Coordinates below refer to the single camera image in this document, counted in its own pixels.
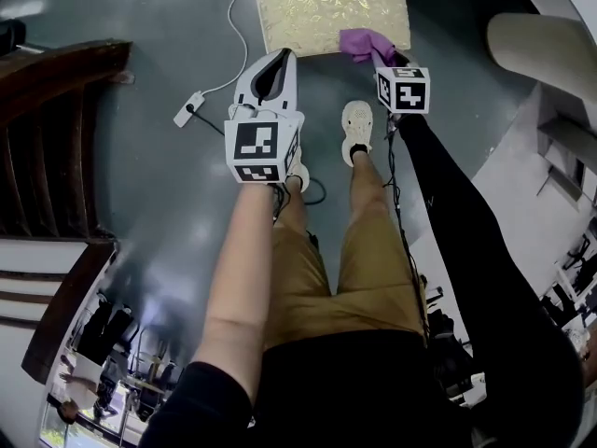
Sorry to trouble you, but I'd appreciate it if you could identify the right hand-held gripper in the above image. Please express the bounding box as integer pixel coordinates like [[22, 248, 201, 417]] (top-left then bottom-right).
[[375, 52, 431, 114]]

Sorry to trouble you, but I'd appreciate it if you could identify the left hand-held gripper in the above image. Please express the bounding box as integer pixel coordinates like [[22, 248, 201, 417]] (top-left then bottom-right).
[[224, 47, 302, 185]]

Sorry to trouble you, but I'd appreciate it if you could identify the purple cloth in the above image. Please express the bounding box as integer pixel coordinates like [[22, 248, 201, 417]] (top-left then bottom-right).
[[339, 28, 398, 65]]

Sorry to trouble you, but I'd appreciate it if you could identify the cream upholstered footstool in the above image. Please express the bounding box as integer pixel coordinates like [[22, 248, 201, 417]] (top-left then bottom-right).
[[250, 0, 413, 59]]

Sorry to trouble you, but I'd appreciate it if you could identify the person's right forearm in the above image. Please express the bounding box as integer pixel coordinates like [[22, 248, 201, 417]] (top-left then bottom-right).
[[396, 112, 496, 279]]

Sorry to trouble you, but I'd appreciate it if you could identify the person's left forearm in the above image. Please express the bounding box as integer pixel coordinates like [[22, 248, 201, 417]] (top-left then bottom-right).
[[195, 182, 277, 368]]

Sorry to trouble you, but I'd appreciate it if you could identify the white curved counter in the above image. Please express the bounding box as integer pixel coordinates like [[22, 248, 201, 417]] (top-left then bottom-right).
[[486, 0, 597, 107]]

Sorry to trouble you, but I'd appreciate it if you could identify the white power strip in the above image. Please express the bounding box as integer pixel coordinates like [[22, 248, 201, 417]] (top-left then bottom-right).
[[173, 90, 207, 129]]

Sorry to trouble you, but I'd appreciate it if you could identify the person's left white shoe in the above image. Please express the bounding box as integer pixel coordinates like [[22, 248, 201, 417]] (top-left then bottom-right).
[[284, 147, 312, 194]]

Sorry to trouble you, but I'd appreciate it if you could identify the person's left leg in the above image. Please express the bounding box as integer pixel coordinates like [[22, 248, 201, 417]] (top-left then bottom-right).
[[274, 175, 310, 233]]

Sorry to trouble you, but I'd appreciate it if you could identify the person's leg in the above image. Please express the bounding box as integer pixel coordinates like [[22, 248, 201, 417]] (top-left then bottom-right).
[[347, 149, 391, 233], [274, 175, 310, 233]]

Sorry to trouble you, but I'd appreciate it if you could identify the person's right leg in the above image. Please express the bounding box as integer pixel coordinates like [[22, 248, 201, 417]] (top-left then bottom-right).
[[347, 149, 391, 233]]

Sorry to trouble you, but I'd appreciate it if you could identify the grey step shelf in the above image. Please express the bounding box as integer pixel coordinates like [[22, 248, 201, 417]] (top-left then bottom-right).
[[535, 117, 597, 205]]

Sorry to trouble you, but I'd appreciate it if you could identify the black bin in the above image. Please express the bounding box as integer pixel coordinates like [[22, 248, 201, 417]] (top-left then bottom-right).
[[0, 19, 27, 58]]

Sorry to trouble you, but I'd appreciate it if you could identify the white brown striped bed base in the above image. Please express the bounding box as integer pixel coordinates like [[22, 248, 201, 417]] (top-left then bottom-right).
[[0, 238, 90, 331]]

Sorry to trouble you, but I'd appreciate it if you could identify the person's black shirt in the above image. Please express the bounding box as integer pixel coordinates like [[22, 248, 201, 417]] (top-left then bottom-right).
[[139, 329, 587, 448]]

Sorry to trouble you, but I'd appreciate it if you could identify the black plug cable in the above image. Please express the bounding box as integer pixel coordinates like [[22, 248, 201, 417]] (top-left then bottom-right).
[[186, 103, 228, 137]]

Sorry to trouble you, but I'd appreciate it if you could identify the white power cable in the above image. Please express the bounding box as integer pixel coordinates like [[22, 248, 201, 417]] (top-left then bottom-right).
[[200, 0, 250, 98]]

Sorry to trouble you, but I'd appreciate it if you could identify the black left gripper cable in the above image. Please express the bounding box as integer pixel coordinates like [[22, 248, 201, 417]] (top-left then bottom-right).
[[270, 177, 328, 224]]

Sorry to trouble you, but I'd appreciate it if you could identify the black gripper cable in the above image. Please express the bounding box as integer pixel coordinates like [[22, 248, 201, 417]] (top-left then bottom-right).
[[270, 177, 328, 224], [382, 109, 431, 341]]

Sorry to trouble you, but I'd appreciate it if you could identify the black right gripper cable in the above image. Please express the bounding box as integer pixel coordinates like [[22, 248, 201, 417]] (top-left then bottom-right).
[[382, 109, 431, 341]]

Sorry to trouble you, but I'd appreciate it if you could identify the brown wooden slatted frame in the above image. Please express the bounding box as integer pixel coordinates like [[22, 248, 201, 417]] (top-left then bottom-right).
[[0, 39, 134, 385]]

